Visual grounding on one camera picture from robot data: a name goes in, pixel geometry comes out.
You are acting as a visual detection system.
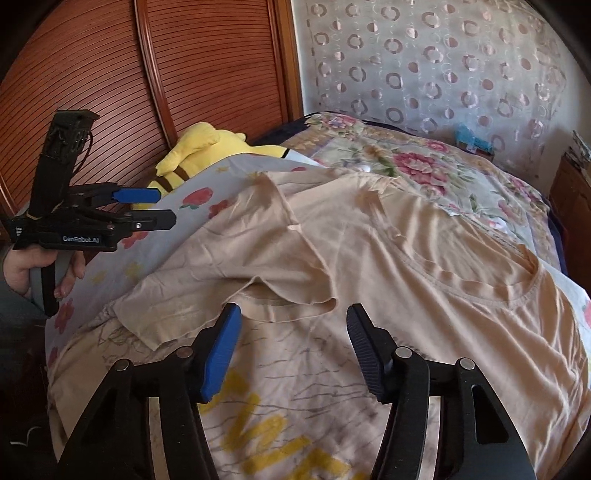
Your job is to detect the beige t-shirt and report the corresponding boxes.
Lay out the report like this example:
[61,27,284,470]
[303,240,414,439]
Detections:
[49,169,590,479]

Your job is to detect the person's left hand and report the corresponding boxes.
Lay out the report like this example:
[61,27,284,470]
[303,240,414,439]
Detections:
[2,245,86,299]

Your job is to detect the white strawberry flower bedsheet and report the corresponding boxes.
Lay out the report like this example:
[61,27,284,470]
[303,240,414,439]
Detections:
[45,152,320,365]

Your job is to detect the yellow plush toy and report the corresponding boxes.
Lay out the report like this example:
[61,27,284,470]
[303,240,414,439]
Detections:
[148,122,290,197]

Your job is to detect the brown slatted wardrobe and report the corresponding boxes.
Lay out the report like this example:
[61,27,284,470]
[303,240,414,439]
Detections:
[1,1,304,217]

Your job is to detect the floral peony quilt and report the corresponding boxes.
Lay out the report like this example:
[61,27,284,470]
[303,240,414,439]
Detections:
[267,112,563,269]

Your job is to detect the blue tissue box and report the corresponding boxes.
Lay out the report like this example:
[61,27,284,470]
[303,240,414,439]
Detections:
[455,124,495,161]

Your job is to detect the brown wooden cabinet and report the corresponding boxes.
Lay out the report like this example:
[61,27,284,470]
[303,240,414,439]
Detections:
[550,154,591,293]

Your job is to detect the circle pattern sheer curtain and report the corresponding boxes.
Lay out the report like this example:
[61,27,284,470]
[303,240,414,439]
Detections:
[293,1,590,187]

